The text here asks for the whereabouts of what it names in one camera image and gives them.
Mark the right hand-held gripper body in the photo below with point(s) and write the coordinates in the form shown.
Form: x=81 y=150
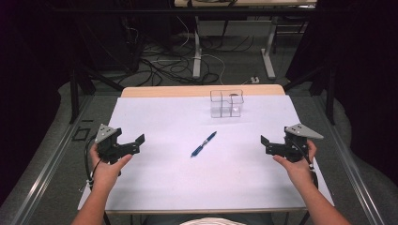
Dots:
x=295 y=146

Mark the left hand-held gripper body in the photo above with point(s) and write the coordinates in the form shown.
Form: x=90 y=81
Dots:
x=108 y=146

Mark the clear plastic pen organizer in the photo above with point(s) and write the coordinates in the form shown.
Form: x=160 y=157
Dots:
x=226 y=106

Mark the blue pen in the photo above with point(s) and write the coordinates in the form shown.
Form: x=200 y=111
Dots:
x=203 y=144

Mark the person's right hand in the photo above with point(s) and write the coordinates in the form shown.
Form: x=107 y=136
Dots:
x=300 y=172

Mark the person's left hand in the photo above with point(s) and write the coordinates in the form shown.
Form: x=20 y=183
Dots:
x=104 y=173

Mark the white power strip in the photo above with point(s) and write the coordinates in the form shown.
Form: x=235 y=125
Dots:
x=255 y=80

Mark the black metal stand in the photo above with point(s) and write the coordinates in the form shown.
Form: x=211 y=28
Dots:
x=74 y=93
x=330 y=93

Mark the white table cover sheet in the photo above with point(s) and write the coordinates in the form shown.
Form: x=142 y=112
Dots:
x=203 y=181

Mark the white desk leg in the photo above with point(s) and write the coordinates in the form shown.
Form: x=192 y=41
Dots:
x=268 y=59
x=197 y=59

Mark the person's white shirt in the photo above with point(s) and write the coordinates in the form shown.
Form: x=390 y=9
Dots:
x=212 y=222

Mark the dark curtain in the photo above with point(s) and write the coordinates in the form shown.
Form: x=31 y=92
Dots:
x=28 y=93
x=369 y=78

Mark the light wooden desk top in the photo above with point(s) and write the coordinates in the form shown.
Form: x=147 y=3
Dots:
x=250 y=2

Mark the metal floor rail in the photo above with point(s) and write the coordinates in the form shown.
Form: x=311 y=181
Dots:
x=47 y=175
x=353 y=175

